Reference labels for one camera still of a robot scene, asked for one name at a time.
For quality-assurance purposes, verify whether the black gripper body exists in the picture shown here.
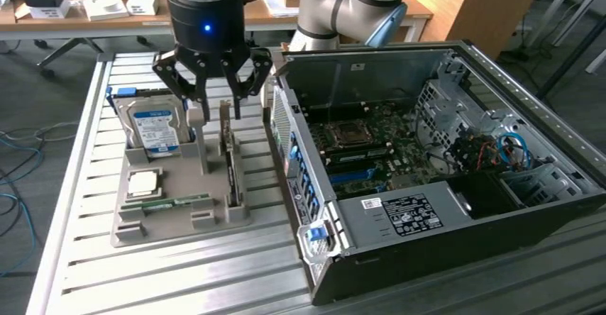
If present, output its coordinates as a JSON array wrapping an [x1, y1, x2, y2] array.
[[166, 0, 252, 79]]

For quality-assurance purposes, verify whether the graphics card with black fan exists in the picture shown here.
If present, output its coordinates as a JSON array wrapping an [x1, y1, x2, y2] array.
[[218, 99, 244, 210]]

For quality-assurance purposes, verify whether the wooden office desk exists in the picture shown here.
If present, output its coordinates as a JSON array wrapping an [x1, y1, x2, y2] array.
[[0, 0, 178, 42], [174, 0, 436, 52]]

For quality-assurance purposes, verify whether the hard disk in blue caddy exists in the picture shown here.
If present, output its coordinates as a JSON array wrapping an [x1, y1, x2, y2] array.
[[106, 86, 197, 159]]

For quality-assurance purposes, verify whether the small white labelled box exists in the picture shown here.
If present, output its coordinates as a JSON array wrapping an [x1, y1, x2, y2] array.
[[126, 0, 162, 16]]

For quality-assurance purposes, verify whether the white paper stack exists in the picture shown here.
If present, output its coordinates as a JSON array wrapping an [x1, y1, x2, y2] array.
[[262, 0, 301, 18]]

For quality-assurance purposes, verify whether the white box with tape roll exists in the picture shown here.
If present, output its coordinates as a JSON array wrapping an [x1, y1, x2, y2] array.
[[83, 0, 130, 21]]

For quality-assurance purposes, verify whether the CPU socket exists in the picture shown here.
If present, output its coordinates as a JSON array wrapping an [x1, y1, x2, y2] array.
[[325, 120, 376, 149]]

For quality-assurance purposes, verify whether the grey desk leg with casters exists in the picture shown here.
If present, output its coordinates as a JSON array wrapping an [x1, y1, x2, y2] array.
[[35, 37, 106, 79]]

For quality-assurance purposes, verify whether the silver CPU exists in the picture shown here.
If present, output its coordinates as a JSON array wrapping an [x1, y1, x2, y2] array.
[[126, 171, 161, 199]]

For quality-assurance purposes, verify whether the grey parts rack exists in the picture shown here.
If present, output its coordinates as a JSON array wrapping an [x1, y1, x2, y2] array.
[[110, 107, 253, 248]]

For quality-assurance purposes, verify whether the white box with black lid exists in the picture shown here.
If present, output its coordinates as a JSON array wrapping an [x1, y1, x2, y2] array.
[[22, 0, 73, 20]]

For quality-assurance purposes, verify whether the blue expansion slot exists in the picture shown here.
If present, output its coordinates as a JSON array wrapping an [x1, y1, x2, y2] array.
[[329, 168, 380, 184]]

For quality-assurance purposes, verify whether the green RAM stick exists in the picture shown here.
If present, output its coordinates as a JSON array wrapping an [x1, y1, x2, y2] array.
[[121, 193, 213, 212]]

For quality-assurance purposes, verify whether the brown cardboard flap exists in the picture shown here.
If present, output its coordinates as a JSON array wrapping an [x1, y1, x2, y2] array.
[[13, 0, 33, 21]]

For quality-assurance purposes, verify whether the green motherboard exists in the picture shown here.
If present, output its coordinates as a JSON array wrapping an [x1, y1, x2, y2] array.
[[308, 104, 456, 201]]

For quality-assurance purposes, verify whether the perforated metal drive cage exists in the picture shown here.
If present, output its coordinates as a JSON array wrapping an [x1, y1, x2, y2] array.
[[414, 50, 494, 145]]

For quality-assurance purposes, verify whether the blue case latch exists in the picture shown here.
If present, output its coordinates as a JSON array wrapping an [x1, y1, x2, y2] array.
[[305, 224, 329, 241]]

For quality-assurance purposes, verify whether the grey power supply unit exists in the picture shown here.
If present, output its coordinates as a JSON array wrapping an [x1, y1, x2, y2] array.
[[332, 182, 474, 252]]

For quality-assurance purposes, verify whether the wooden cabinet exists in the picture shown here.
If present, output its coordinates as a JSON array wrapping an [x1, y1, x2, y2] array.
[[406, 0, 553, 60]]

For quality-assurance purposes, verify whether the black open PC case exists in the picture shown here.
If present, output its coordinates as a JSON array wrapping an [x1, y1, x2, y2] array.
[[261, 40, 606, 307]]

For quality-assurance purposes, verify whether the metal disk bay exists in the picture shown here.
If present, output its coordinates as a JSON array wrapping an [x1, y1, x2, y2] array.
[[497, 162, 587, 208]]

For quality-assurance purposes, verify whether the grey floor cable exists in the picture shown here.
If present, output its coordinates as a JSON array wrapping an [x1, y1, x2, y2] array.
[[0, 121, 81, 142]]

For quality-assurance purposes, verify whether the black wire bundle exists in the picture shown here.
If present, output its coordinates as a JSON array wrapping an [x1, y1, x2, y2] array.
[[448, 133, 501, 172]]

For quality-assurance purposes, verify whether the blue floor cable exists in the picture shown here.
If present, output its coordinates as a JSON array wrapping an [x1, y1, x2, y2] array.
[[0, 132, 45, 277]]

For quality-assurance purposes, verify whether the red wire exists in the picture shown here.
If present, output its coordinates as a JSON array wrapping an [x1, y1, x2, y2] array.
[[476, 140, 498, 170]]

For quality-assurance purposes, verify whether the blue wire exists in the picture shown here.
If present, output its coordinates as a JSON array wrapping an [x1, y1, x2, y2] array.
[[497, 132, 537, 171]]

